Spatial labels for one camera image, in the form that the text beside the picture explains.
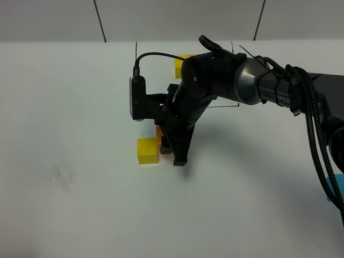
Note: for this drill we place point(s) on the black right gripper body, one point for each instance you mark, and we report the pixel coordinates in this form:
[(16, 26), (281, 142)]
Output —
[(180, 112)]

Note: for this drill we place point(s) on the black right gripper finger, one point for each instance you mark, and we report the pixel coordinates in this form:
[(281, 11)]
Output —
[(180, 144), (165, 146)]

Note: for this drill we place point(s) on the orange cube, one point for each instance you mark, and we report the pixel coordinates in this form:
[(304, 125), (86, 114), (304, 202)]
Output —
[(159, 135)]

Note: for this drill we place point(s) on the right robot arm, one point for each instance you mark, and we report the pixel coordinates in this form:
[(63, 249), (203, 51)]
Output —
[(251, 81)]

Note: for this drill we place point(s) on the template yellow cube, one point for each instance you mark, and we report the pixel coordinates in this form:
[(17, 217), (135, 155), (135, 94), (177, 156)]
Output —
[(178, 64)]

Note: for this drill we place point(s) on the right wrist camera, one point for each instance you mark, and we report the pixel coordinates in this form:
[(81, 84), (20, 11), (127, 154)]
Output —
[(142, 105)]

